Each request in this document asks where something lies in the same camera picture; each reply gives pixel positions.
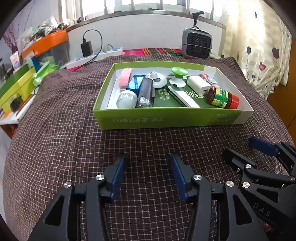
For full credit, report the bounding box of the brown jar red lid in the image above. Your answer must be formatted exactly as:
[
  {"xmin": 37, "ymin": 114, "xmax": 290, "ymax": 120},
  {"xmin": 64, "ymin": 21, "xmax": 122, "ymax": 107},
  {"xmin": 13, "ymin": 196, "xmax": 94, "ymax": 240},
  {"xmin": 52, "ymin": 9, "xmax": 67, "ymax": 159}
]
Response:
[{"xmin": 204, "ymin": 86, "xmax": 239, "ymax": 109}]

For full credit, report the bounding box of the pink white round holder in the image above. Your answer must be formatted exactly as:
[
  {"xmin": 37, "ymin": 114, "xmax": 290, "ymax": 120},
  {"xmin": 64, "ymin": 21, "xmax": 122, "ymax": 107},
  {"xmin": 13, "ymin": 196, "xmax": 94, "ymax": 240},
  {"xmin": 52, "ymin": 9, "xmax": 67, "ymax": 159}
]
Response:
[{"xmin": 199, "ymin": 73, "xmax": 218, "ymax": 87}]

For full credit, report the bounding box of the white power adapter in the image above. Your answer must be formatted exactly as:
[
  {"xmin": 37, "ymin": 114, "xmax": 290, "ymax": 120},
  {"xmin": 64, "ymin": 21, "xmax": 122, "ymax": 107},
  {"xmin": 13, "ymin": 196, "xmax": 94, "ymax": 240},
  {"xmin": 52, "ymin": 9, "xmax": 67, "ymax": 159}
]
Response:
[{"xmin": 187, "ymin": 76, "xmax": 211, "ymax": 95}]

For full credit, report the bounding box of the green top white massager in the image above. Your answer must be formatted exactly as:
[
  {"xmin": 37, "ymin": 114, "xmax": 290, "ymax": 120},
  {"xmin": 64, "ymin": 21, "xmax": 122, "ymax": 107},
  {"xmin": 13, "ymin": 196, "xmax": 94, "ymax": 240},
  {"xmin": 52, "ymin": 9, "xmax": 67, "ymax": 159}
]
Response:
[{"xmin": 169, "ymin": 67, "xmax": 188, "ymax": 88}]

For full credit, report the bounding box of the grey white mushroom gadget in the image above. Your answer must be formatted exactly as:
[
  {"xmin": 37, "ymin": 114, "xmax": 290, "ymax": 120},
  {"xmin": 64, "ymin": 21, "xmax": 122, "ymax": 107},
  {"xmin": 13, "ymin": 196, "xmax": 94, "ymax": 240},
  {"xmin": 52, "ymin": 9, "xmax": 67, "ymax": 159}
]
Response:
[{"xmin": 145, "ymin": 71, "xmax": 168, "ymax": 89}]

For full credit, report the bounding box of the black blue stapler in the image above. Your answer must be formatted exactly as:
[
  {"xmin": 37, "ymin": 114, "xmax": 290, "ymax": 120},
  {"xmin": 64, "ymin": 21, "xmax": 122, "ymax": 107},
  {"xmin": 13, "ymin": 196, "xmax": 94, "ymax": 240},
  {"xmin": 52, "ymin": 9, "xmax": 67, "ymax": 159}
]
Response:
[{"xmin": 126, "ymin": 75, "xmax": 154, "ymax": 108}]

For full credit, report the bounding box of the white round jar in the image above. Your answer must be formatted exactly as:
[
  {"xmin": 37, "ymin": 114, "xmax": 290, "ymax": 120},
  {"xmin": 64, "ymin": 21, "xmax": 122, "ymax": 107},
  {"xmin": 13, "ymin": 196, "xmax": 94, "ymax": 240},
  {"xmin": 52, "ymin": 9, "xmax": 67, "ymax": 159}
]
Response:
[{"xmin": 116, "ymin": 90, "xmax": 138, "ymax": 109}]

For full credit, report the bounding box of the pink tape roll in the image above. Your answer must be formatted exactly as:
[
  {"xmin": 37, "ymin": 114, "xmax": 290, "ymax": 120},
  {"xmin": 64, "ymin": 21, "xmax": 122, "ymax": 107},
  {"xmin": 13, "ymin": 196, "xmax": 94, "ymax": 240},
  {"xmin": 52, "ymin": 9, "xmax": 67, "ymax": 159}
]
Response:
[{"xmin": 118, "ymin": 67, "xmax": 132, "ymax": 89}]

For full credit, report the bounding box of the brown checkered tablecloth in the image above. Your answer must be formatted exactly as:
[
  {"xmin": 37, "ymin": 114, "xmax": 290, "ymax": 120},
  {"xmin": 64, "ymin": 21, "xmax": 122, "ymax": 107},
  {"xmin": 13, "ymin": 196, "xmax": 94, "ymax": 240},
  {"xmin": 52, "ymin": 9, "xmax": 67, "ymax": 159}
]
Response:
[{"xmin": 3, "ymin": 54, "xmax": 292, "ymax": 240}]

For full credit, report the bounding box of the green white cardboard box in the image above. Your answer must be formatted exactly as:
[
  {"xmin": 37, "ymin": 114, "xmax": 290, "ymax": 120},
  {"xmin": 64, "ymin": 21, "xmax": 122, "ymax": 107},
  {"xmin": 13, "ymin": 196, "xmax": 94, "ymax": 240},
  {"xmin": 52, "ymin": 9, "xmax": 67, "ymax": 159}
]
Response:
[{"xmin": 93, "ymin": 61, "xmax": 254, "ymax": 130}]

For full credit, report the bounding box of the heart pattern curtain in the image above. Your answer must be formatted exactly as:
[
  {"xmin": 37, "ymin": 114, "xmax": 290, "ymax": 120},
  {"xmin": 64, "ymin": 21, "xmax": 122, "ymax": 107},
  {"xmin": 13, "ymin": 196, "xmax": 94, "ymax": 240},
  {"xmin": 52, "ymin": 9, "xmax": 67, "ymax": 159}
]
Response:
[{"xmin": 222, "ymin": 1, "xmax": 292, "ymax": 99}]

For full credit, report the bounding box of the grey mini fan heater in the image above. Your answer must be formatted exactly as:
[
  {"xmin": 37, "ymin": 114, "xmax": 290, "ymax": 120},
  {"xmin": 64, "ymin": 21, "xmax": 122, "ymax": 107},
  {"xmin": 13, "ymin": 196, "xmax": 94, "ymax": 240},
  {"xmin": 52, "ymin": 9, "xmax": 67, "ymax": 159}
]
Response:
[{"xmin": 182, "ymin": 27, "xmax": 212, "ymax": 59}]

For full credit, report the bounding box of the colourful striped cloth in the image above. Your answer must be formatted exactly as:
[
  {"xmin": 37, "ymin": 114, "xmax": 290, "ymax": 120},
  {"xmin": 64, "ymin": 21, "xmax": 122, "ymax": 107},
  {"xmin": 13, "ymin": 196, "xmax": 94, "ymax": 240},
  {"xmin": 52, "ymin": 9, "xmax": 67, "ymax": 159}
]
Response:
[{"xmin": 69, "ymin": 48, "xmax": 182, "ymax": 71}]

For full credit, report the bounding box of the green yellow gift box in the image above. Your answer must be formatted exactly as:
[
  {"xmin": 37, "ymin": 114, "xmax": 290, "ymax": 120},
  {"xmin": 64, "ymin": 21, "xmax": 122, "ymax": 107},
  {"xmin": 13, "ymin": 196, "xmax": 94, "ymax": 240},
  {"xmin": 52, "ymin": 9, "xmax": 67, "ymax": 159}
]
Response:
[{"xmin": 1, "ymin": 64, "xmax": 36, "ymax": 113}]

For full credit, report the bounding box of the green plastic bag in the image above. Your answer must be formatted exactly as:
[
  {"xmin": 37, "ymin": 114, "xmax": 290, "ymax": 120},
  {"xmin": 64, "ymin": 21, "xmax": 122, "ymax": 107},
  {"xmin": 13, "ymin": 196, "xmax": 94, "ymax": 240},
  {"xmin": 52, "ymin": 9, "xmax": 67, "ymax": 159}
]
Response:
[{"xmin": 33, "ymin": 61, "xmax": 60, "ymax": 87}]

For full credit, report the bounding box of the white power strip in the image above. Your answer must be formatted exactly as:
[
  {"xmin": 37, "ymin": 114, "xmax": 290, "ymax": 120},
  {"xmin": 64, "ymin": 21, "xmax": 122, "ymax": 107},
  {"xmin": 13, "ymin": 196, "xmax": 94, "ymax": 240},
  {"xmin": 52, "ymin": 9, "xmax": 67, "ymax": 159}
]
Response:
[{"xmin": 64, "ymin": 47, "xmax": 123, "ymax": 70}]

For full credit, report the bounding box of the pink white small package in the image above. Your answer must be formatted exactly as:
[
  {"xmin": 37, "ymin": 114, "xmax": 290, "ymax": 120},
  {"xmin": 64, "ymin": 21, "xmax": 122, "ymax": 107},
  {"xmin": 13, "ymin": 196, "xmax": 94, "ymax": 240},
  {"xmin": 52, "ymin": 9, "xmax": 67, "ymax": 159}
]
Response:
[{"xmin": 10, "ymin": 51, "xmax": 22, "ymax": 71}]

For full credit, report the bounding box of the orange lid plastic bin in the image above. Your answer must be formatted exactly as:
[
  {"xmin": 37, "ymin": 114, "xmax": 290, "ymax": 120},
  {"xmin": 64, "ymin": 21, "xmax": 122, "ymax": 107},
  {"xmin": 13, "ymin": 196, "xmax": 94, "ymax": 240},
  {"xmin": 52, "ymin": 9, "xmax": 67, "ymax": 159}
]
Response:
[{"xmin": 21, "ymin": 30, "xmax": 70, "ymax": 67}]

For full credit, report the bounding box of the black charger with cable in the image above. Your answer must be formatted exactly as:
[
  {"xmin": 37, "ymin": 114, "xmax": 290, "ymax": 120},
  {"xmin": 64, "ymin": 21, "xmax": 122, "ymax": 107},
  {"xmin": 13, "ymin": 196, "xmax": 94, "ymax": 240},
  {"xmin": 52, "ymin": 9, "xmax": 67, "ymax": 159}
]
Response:
[{"xmin": 74, "ymin": 29, "xmax": 103, "ymax": 70}]

